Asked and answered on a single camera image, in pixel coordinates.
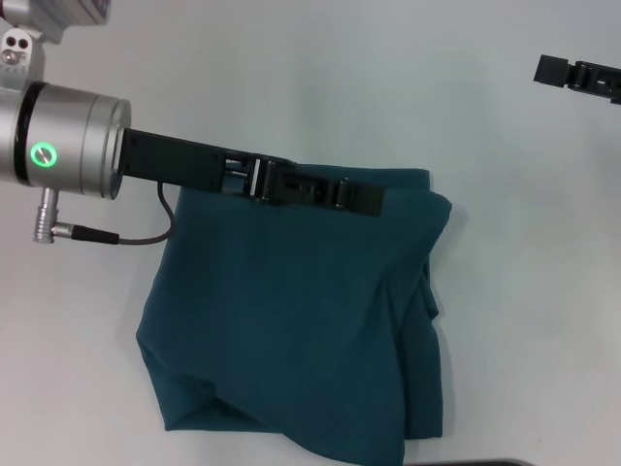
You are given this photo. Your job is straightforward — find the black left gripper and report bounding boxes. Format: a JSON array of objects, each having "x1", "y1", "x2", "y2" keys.
[{"x1": 118, "y1": 126, "x2": 387, "y2": 217}]

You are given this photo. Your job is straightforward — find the teal T-shirt with FREE print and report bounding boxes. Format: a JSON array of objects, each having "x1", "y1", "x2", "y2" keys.
[{"x1": 134, "y1": 165, "x2": 454, "y2": 463}]

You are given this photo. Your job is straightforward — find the dark brown cable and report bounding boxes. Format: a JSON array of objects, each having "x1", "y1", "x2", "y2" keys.
[{"x1": 71, "y1": 181, "x2": 177, "y2": 247}]

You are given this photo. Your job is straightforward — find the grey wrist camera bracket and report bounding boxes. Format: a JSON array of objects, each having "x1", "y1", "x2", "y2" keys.
[{"x1": 0, "y1": 27, "x2": 48, "y2": 89}]

